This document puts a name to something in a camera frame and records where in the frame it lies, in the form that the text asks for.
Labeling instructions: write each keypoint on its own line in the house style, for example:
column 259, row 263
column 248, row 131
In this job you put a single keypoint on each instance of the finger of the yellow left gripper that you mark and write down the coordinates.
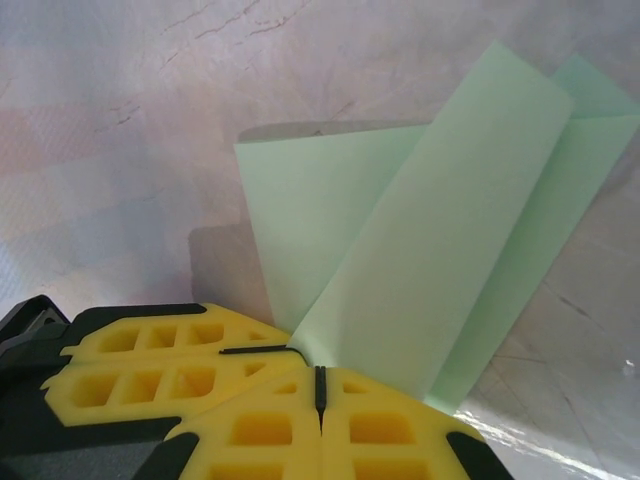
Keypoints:
column 150, row 335
column 140, row 390

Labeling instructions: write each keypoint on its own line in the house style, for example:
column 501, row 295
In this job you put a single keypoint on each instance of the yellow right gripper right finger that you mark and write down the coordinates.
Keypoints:
column 390, row 435

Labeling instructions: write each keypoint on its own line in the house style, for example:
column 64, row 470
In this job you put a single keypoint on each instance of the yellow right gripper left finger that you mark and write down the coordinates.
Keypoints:
column 260, row 435

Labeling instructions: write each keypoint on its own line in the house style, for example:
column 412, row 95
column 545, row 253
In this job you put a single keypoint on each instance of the light green paper sheet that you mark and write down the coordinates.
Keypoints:
column 450, row 225

